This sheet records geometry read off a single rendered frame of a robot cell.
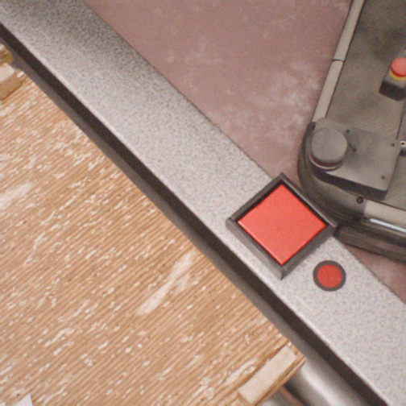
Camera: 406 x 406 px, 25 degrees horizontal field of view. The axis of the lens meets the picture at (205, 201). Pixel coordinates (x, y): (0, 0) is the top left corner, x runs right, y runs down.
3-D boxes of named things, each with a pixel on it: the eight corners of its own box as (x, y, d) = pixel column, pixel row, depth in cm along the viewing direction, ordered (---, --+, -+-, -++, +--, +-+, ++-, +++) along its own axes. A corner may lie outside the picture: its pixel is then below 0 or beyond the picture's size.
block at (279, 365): (283, 352, 81) (286, 343, 78) (297, 366, 80) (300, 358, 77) (234, 397, 79) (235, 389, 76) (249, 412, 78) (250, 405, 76)
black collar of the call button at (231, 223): (280, 179, 90) (282, 171, 89) (336, 231, 88) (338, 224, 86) (224, 226, 88) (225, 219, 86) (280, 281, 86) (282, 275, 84)
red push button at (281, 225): (280, 189, 90) (281, 183, 89) (324, 230, 88) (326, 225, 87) (236, 227, 88) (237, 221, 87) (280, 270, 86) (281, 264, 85)
